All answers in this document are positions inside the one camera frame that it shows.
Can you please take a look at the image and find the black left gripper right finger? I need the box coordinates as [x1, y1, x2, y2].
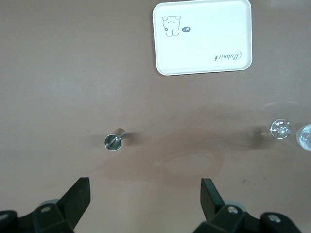
[194, 179, 302, 233]

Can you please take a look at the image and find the brown table cover mat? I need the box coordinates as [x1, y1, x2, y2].
[0, 0, 311, 233]

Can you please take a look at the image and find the clear wine glass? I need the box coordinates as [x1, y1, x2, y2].
[270, 118, 311, 152]

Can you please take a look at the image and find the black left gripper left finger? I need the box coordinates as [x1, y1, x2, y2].
[0, 177, 91, 233]

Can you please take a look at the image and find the white rabbit print tray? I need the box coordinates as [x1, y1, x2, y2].
[152, 0, 253, 76]

